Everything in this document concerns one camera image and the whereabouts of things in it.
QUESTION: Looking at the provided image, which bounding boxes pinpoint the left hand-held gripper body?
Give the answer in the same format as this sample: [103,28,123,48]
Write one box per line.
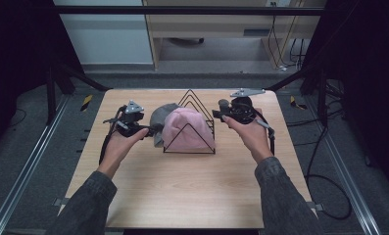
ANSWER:
[103,100,150,138]

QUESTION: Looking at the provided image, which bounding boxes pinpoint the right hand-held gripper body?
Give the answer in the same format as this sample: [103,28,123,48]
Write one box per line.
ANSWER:
[229,87,267,125]

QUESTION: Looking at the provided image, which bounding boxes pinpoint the grey knitted beanie hat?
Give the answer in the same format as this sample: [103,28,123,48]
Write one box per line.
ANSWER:
[149,103,180,149]

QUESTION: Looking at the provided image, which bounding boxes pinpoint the pink knitted beanie hat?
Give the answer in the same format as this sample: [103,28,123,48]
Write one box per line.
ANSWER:
[162,107,216,152]

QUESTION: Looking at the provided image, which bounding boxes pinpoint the black wire triangle rack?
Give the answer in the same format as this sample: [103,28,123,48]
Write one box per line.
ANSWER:
[163,88,217,155]

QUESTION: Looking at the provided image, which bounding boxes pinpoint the person's left hand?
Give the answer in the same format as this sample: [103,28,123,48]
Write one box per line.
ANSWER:
[97,127,150,180]

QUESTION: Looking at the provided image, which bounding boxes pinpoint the person's right hand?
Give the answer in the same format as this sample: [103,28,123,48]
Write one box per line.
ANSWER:
[221,108,274,165]

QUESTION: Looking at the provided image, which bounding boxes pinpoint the yellow black striped tape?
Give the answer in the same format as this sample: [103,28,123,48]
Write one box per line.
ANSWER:
[80,94,94,112]
[289,95,308,111]

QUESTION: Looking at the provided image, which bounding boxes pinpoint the white cabinet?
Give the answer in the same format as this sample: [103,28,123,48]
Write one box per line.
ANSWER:
[53,0,154,65]

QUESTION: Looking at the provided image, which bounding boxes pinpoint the dark curtain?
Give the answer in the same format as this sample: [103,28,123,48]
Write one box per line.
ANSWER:
[0,0,85,158]
[303,0,389,197]

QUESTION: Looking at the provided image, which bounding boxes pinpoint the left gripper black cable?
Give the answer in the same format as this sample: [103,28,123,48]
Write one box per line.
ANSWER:
[98,105,128,165]

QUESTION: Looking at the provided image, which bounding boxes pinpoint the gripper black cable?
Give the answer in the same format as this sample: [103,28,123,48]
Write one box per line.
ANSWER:
[254,110,276,157]
[98,105,128,165]

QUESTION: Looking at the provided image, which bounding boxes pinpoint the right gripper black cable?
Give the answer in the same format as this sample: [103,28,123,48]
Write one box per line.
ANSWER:
[254,110,276,157]

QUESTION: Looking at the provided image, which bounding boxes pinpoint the hanging cables under desk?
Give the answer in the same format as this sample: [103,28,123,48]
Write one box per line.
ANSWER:
[267,1,306,71]

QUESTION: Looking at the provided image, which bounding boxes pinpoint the black metal frame leg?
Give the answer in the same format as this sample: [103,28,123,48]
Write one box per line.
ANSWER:
[264,63,330,126]
[46,62,113,125]

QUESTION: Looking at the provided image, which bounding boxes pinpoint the grey metal table bracket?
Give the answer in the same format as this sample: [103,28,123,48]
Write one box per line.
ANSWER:
[52,197,69,208]
[306,201,324,212]

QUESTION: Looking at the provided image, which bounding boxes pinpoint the black horizontal frame bar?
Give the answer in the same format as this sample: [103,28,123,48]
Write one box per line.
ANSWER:
[54,5,325,17]

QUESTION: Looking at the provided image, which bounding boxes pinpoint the aluminium floor rail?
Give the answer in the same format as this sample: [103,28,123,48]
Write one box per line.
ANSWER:
[304,96,384,235]
[0,96,71,235]

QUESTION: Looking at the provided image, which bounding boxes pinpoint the black floor cable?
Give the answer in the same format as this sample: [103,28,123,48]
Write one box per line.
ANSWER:
[304,125,353,220]

